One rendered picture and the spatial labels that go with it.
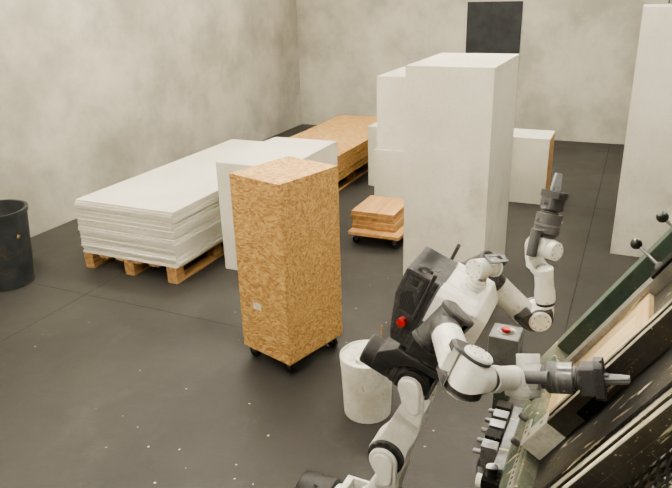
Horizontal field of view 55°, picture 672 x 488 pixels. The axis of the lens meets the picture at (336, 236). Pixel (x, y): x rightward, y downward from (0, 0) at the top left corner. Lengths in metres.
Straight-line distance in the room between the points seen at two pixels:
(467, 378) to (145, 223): 4.12
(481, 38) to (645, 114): 4.93
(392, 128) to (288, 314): 3.08
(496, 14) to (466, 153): 5.97
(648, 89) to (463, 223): 2.00
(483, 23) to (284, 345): 7.29
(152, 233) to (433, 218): 2.28
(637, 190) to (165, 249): 3.96
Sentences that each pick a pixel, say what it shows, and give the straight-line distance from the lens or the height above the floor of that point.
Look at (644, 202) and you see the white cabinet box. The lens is 6.03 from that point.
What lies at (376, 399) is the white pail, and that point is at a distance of 3.63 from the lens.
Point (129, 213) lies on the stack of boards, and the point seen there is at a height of 0.58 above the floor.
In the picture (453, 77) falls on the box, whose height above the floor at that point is 1.68.
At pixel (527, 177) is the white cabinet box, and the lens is 7.27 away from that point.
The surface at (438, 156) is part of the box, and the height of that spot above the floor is 1.14.
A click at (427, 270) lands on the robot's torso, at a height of 1.40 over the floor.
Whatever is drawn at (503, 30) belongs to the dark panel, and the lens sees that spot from 10.30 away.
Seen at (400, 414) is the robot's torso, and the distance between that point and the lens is 2.38.
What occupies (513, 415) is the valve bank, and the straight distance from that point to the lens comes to 2.60.
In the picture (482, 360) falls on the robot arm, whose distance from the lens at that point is 1.67.
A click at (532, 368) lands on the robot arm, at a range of 1.90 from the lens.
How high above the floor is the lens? 2.25
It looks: 21 degrees down
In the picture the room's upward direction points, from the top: 2 degrees counter-clockwise
